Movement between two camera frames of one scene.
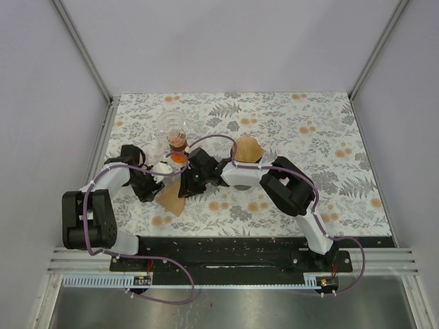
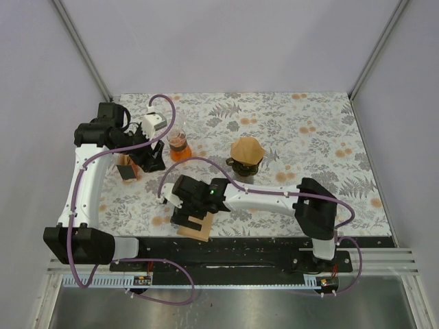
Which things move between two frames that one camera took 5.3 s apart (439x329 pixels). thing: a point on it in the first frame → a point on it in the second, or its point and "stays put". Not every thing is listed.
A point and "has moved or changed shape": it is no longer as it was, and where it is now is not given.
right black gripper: (187, 188) → (184, 222)
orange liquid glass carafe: (178, 142) stays put
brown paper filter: (169, 199) has moved or changed shape
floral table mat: (319, 129) stays put
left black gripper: (148, 194) → (151, 159)
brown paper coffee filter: (247, 150) stays put
